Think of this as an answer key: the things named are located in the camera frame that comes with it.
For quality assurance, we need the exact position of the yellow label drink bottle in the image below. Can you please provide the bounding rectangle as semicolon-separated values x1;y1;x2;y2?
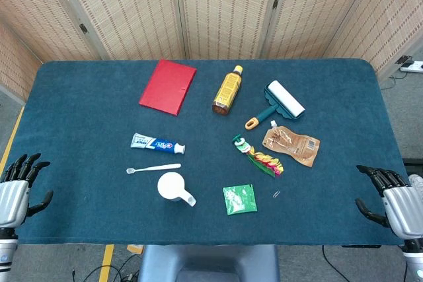
211;65;245;117

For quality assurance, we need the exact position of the white toothbrush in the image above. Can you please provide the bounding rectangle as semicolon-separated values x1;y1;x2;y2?
126;162;182;175

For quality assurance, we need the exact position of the red notebook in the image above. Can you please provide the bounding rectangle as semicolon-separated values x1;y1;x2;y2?
138;59;198;117

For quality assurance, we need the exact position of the woven bamboo folding screen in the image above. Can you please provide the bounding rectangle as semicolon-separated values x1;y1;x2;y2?
0;0;423;101

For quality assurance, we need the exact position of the white plastic cup with handle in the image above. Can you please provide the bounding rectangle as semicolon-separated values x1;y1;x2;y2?
157;172;197;207

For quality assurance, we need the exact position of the green foil sachet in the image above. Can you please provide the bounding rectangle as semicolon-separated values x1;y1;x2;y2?
222;183;258;216

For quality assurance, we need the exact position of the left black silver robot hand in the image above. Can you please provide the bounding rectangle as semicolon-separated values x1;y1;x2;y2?
0;153;54;230

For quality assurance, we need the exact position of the teal lint roller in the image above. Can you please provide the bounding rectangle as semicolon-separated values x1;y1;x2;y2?
244;79;306;131

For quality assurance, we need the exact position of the blue white toothpaste tube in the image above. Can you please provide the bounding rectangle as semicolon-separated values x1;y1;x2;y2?
130;132;186;155

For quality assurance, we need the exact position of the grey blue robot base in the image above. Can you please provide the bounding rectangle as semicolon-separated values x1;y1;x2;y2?
137;244;281;282

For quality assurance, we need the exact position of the white power strip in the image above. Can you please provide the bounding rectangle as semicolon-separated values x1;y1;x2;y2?
399;59;423;74

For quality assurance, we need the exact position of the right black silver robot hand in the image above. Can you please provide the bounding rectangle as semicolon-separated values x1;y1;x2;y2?
354;164;423;240

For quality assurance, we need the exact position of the dark teal tablecloth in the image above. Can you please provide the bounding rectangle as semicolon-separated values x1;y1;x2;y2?
0;58;412;247

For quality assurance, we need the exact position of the black floor cable with plug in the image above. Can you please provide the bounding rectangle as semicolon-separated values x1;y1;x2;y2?
71;254;143;282

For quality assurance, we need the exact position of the brown spout pouch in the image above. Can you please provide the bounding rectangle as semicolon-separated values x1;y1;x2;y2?
262;120;321;168

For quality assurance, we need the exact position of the colourful feather shuttlecock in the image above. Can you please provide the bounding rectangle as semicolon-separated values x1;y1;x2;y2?
231;134;285;179

